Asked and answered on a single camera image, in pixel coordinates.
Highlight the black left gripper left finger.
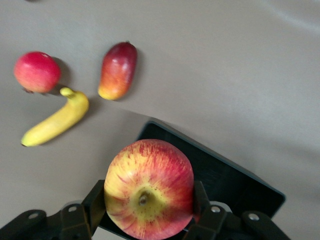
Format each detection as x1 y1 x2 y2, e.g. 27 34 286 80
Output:
0 179 107 240

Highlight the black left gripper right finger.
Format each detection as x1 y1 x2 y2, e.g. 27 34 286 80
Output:
184 180 292 240

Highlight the black plastic box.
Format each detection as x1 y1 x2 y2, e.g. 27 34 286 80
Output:
98 120 286 233

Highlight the red yellow striped apple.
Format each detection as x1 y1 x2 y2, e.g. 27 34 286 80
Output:
103 138 201 240

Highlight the yellow banana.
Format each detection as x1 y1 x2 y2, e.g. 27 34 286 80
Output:
20 86 90 148

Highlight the red round apple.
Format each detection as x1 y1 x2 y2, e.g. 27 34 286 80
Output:
13 51 62 95

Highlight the red yellow mango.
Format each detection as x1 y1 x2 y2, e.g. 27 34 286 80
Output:
97 41 138 101

